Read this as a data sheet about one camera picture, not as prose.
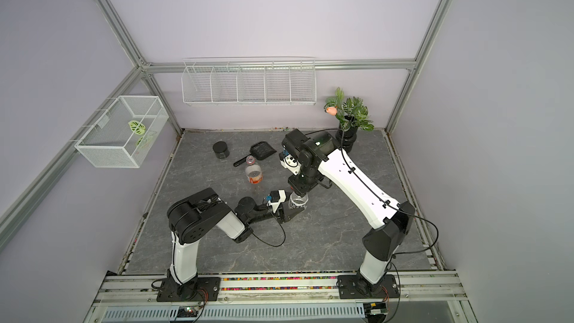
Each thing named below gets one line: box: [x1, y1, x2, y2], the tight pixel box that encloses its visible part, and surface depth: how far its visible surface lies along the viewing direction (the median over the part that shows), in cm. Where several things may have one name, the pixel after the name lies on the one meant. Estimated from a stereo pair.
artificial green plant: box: [323, 86, 375, 132], surface depth 94 cm
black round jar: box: [212, 140, 230, 160], surface depth 111 cm
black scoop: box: [233, 141, 278, 168], surface depth 111 cm
